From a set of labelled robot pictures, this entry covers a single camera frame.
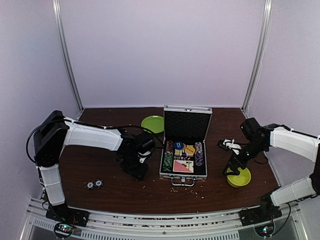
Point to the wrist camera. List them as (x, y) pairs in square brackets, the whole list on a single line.
[(145, 145), (227, 144)]

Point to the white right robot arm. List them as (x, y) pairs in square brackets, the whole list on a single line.
[(295, 157)]

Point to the dark poker chip leftmost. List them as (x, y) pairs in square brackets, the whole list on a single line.
[(90, 185)]

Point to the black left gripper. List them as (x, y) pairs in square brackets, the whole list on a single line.
[(139, 174)]

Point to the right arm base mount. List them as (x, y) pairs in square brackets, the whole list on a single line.
[(257, 215)]

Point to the green poker chip stack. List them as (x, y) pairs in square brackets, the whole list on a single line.
[(167, 162)]

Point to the aluminium poker case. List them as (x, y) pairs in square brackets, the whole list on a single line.
[(189, 125)]

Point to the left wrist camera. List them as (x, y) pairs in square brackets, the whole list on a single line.
[(145, 145)]

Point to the red-black poker chip stack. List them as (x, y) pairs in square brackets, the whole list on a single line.
[(169, 149)]

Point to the blue small blind button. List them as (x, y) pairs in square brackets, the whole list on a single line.
[(178, 145)]

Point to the aluminium corner post right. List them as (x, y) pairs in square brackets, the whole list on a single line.
[(257, 64)]

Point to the aluminium front rail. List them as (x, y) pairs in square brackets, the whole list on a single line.
[(219, 225)]

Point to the red card deck box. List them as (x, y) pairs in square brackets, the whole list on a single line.
[(183, 166)]

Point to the green bowl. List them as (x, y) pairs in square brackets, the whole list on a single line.
[(241, 180)]

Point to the dark poker chip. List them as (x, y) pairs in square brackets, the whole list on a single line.
[(98, 183), (90, 185)]

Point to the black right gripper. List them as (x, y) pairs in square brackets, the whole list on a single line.
[(236, 171)]

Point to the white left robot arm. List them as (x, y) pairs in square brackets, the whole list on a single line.
[(58, 135)]

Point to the row of red dice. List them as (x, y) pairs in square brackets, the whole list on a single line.
[(182, 158)]

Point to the green plate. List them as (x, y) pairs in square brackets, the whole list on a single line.
[(153, 123)]

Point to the purple poker chip stack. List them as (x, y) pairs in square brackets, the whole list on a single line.
[(199, 159)]

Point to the aluminium corner post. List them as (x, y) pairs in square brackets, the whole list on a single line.
[(65, 53), (257, 64)]

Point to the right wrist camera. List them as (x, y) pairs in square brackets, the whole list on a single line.
[(227, 144)]

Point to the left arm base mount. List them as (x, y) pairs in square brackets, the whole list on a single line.
[(70, 216)]

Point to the aluminium corner post left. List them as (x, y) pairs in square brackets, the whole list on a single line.
[(65, 53)]

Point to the orange big blind button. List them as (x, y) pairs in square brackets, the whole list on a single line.
[(178, 152)]

